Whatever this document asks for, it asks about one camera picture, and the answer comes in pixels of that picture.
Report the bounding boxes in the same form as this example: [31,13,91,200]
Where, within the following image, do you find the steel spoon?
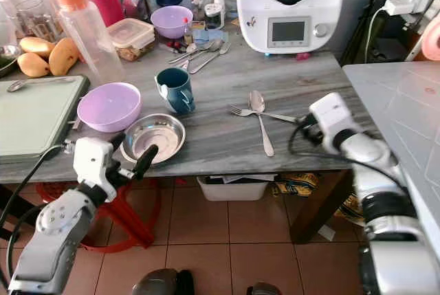
[168,39,224,64]
[248,89,276,157]
[8,77,78,93]

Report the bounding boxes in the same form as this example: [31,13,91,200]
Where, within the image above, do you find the teal ceramic mug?
[155,67,196,115]

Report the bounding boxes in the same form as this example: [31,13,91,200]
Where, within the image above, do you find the round steel plate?
[120,113,187,166]

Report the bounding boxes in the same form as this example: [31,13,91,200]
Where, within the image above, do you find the large purple plastic bowl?
[76,83,142,133]

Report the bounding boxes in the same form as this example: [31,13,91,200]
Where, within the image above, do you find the red plastic stool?
[34,182,162,253]

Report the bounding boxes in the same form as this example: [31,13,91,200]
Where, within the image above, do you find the gold black patterned bag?
[272,171,365,227]

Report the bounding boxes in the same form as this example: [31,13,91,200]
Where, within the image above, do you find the pale green cutting board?
[0,75,90,165]

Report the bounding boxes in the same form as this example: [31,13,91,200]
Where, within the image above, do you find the white side table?
[342,61,440,254]

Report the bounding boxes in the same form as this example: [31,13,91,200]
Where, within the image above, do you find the yellow mango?
[19,36,56,58]
[16,52,51,78]
[49,37,81,77]

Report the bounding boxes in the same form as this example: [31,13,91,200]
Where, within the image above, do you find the clear bottle orange cap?
[52,0,127,86]

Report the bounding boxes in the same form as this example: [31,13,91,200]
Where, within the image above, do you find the rectangular clear food container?
[108,18,156,62]

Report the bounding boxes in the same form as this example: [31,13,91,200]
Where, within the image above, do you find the grey robot left foot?
[131,268,195,295]

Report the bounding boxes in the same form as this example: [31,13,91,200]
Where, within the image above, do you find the grey robot foot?
[131,268,195,295]
[245,281,283,295]

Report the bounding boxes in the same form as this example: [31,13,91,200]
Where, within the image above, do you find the white kitchen cooking machine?
[236,0,349,56]

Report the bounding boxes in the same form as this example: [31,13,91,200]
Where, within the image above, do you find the steel bowl green contents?
[0,44,21,77]

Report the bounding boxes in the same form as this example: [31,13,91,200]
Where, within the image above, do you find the small purple plastic bowl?
[151,6,195,39]

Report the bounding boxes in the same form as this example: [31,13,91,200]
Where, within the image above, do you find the pink plastic canister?
[86,0,124,28]

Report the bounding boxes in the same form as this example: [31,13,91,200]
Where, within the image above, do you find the clear glass jar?
[15,0,63,40]

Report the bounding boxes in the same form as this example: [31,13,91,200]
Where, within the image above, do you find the grey robot right foot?
[245,281,283,295]

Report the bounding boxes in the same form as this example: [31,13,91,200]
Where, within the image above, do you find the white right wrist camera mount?
[308,92,362,151]

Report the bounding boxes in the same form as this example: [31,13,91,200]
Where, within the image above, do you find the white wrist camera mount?
[72,137,119,203]
[308,92,362,151]

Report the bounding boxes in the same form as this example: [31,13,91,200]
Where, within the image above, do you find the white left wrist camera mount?
[72,137,119,203]

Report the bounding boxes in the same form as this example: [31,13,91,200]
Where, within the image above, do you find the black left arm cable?
[0,142,76,289]

